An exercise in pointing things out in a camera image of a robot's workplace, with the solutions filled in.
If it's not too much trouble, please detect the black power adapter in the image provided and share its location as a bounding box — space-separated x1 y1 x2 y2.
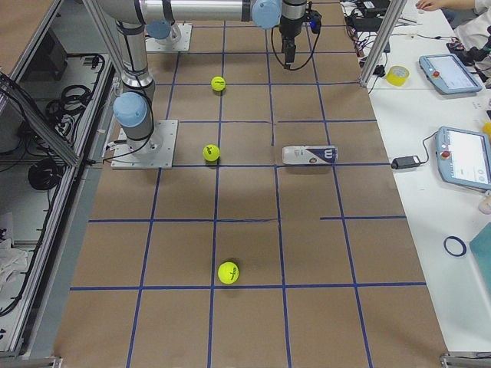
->
390 156 421 169

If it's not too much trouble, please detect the blue tape ring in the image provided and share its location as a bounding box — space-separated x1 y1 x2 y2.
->
443 236 466 258

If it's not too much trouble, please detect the tennis ball near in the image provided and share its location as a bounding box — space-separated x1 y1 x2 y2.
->
217 261 239 284

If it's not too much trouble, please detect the tennis ball far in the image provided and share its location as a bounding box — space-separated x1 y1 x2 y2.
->
210 76 226 92

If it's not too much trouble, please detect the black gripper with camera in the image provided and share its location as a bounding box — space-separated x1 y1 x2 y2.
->
279 15 321 64

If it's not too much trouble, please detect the teach pendant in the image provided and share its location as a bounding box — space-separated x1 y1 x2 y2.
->
419 54 482 94
435 126 490 191

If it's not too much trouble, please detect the yellow tape roll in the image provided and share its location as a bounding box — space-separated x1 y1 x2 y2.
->
386 65 410 87

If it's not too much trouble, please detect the tennis ball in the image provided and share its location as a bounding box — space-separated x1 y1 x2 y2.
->
217 261 239 284
210 76 226 92
203 144 220 162

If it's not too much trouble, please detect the aluminium frame post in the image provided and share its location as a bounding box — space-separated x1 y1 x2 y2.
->
359 0 406 87

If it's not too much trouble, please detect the white tennis ball can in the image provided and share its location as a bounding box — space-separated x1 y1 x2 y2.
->
282 145 338 165

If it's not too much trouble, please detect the teach pendant near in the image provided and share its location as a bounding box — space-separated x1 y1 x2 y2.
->
435 126 490 191

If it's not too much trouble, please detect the teach pendant far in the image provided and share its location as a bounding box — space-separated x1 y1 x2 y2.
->
419 54 482 94

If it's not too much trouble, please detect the tennis ball middle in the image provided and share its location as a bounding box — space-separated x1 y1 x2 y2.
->
203 144 220 162

